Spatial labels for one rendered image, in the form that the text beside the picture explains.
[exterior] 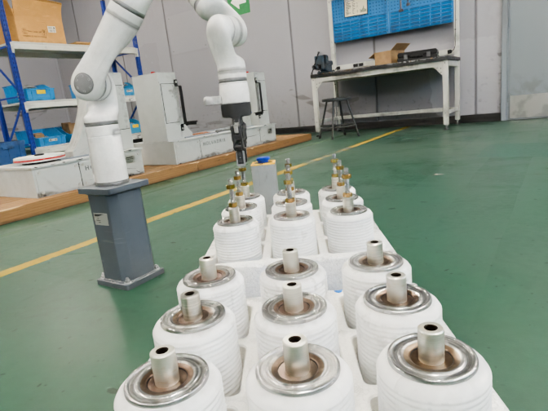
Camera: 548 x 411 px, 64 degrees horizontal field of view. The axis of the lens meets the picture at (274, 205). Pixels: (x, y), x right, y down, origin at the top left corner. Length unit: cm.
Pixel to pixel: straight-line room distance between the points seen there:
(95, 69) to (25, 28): 487
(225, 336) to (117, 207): 86
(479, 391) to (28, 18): 608
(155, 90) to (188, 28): 424
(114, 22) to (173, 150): 237
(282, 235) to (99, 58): 71
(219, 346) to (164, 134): 319
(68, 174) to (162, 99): 103
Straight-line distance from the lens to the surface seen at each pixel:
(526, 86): 573
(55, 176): 296
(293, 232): 87
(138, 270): 137
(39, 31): 625
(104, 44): 129
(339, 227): 88
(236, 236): 88
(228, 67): 110
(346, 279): 62
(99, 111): 135
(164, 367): 42
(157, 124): 367
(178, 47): 797
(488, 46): 578
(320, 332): 49
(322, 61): 546
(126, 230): 133
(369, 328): 51
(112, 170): 132
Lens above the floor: 48
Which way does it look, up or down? 13 degrees down
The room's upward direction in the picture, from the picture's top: 6 degrees counter-clockwise
